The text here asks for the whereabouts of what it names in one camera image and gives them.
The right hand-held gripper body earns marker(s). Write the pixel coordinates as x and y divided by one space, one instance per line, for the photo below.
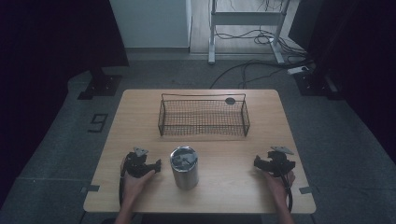
278 163

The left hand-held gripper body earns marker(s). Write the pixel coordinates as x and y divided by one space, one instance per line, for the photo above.
137 165

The stainless steel tumbler cup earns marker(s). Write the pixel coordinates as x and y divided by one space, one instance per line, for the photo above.
184 169

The person's left hand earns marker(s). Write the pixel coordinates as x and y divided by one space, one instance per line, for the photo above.
134 186

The person's right hand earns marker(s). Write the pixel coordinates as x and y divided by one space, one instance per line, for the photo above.
278 188

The grey tape piece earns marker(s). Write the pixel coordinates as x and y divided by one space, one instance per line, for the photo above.
305 190
91 188

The round black table grommet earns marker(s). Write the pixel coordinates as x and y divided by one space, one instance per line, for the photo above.
230 100

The black stand base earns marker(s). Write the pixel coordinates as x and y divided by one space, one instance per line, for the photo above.
316 85
101 85

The white power strip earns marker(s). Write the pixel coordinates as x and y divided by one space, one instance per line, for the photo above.
298 70

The dark curtain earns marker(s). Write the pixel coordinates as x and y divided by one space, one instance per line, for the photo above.
358 46
46 46

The white desk frame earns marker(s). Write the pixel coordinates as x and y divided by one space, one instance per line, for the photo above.
246 18

